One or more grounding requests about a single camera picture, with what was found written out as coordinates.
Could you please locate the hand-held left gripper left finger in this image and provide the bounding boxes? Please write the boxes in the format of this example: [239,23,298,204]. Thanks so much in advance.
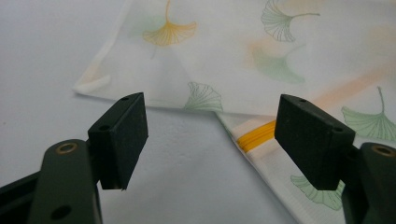
[88,91,149,190]

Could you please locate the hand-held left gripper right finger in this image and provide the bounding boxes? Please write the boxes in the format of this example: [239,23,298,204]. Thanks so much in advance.
[274,93,356,191]

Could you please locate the white leaf-print cloth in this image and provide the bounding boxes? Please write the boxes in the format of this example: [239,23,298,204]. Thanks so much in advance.
[73,0,396,224]

